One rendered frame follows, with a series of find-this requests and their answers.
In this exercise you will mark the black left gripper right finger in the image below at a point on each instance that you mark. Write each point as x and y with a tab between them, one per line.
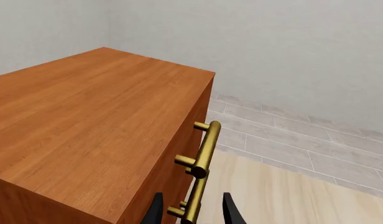
232	213

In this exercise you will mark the wooden cabinet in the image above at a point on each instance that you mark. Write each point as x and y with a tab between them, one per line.
85	121

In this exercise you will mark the wooden drawer front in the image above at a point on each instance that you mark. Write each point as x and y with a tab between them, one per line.
202	112

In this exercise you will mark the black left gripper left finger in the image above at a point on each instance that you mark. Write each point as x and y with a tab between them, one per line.
155	213

